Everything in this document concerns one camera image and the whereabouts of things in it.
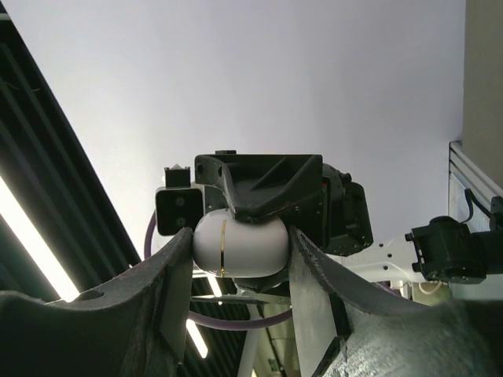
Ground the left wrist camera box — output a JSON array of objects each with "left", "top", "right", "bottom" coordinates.
[{"left": 155, "top": 164, "right": 204, "bottom": 236}]

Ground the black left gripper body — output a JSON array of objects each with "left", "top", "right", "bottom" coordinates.
[{"left": 204, "top": 162, "right": 373, "bottom": 256}]

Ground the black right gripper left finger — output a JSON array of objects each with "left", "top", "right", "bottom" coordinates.
[{"left": 1, "top": 228, "right": 193, "bottom": 376}]

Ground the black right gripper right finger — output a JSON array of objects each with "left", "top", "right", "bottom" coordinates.
[{"left": 289, "top": 229, "right": 502, "bottom": 376}]

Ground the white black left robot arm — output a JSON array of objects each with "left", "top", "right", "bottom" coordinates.
[{"left": 193, "top": 152, "right": 502, "bottom": 292}]

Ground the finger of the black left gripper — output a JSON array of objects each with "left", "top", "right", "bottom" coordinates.
[
  {"left": 233, "top": 276, "right": 283, "bottom": 293},
  {"left": 194, "top": 154, "right": 323, "bottom": 222}
]

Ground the aluminium frame rail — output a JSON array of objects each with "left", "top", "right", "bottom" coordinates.
[{"left": 448, "top": 141, "right": 502, "bottom": 232}]

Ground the white earbud charging case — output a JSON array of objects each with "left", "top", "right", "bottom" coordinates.
[{"left": 193, "top": 209, "right": 289, "bottom": 278}]

